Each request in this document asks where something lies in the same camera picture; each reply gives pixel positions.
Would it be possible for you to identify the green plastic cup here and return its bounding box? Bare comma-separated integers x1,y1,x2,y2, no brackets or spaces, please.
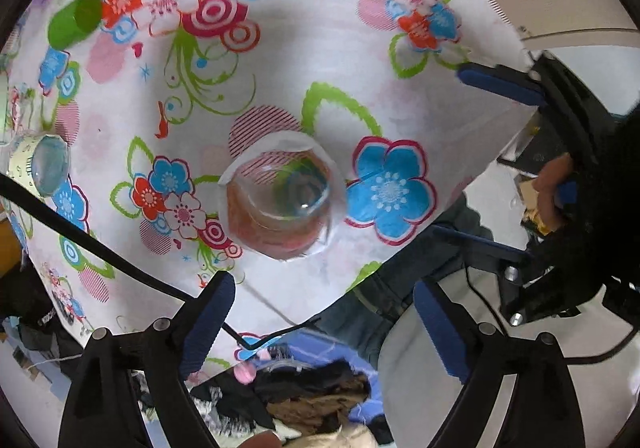
47,0,104,50

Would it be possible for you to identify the thin black cable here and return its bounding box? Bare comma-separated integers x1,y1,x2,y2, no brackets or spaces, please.
462,264,632,363

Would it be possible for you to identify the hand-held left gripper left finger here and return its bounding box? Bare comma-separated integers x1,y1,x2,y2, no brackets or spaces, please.
57,271,237,448

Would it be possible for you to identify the person's right hand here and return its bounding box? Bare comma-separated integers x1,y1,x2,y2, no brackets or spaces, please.
532,153,576,235

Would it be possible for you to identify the pile of dark clothes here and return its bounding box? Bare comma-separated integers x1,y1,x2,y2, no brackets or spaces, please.
137,359,396,448

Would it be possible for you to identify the person's jeans leg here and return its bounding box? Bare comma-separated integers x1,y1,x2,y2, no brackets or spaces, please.
312,192,532,370

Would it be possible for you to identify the clear glass cup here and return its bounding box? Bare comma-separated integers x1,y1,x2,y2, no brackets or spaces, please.
218,132,348,263

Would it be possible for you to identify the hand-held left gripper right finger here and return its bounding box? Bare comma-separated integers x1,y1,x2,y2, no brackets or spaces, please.
412,278,587,448

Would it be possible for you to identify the thick black cable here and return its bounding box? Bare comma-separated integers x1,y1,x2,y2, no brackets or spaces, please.
0,172,326,351

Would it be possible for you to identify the floral printed tablecloth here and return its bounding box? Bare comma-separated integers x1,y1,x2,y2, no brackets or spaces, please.
0,0,538,374

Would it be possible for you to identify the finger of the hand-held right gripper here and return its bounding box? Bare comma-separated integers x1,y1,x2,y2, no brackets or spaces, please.
456,59,557,109
431,223,535,279

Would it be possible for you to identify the blue cloth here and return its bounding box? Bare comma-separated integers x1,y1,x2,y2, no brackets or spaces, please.
272,328,373,379

